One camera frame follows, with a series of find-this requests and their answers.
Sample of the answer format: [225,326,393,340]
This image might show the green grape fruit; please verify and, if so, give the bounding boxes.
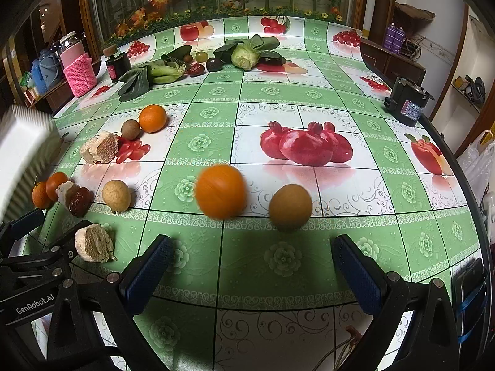
[195,51,208,63]

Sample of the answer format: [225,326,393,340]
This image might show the bok choy left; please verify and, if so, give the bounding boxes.
[118,45,192,102]

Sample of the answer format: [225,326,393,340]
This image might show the white plastic bag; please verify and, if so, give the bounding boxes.
[457,130,494,204]

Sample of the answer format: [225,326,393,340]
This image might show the blue thermos jug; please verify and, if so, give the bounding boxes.
[31,59,47,95]

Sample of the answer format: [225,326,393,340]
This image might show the red jujube date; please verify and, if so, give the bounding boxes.
[67,187,93,218]

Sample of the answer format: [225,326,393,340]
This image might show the dark purple plum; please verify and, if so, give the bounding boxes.
[205,57,223,72]

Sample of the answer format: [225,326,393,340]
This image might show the black tea canister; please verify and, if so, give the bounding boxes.
[102,45,131,82]

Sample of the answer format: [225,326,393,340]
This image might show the brown kiwi fruit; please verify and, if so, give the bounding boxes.
[121,119,142,141]

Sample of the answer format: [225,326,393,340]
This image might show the grey blue kettle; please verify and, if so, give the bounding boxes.
[39,49,62,91]

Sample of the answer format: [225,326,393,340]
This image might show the black device on table edge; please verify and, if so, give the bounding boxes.
[383,77,435,126]

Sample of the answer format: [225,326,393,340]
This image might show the bok choy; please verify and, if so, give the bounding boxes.
[118,45,192,102]
[214,34,287,71]

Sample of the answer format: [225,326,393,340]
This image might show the large orange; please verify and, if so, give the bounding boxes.
[195,164,248,220]

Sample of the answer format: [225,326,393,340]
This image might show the purple bottles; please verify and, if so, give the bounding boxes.
[383,23,405,54]

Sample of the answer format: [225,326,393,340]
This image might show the pink knit sleeved jar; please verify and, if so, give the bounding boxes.
[59,31,97,97]

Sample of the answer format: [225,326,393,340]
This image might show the brown round pear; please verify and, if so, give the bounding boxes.
[269,184,313,232]

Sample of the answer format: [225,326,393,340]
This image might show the bok choy right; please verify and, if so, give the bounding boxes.
[214,34,287,71]

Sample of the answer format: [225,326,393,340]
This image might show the striped white tray box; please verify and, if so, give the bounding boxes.
[1,105,62,222]

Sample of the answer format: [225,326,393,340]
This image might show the small tangerine with stem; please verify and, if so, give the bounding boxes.
[45,172,69,202]

